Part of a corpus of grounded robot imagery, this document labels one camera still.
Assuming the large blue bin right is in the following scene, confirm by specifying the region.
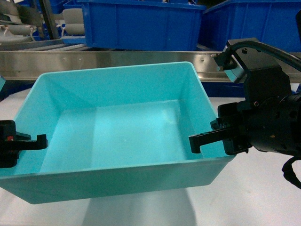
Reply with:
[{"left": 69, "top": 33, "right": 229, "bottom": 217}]
[{"left": 198, "top": 0, "right": 301, "bottom": 52}]

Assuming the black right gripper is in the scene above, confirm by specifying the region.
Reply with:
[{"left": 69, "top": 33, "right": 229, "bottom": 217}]
[{"left": 189, "top": 93, "right": 301, "bottom": 156}]

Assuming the large blue bin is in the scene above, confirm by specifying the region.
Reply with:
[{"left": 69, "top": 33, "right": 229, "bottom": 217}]
[
  {"left": 198, "top": 0, "right": 301, "bottom": 52},
  {"left": 80, "top": 0, "right": 206, "bottom": 51}
]

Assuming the stainless steel shelf rail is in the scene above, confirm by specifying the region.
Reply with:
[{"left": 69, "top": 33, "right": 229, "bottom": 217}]
[{"left": 0, "top": 51, "right": 229, "bottom": 82}]

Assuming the large blue bin left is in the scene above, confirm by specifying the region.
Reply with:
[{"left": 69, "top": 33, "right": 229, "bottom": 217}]
[{"left": 80, "top": 0, "right": 206, "bottom": 51}]

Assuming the teal plastic bin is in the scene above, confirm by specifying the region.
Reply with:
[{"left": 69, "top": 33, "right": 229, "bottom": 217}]
[{"left": 0, "top": 62, "right": 232, "bottom": 204}]

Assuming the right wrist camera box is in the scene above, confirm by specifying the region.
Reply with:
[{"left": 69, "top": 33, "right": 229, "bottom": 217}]
[{"left": 211, "top": 38, "right": 290, "bottom": 89}]

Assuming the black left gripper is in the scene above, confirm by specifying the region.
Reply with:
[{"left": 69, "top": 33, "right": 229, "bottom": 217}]
[{"left": 0, "top": 120, "right": 48, "bottom": 168}]

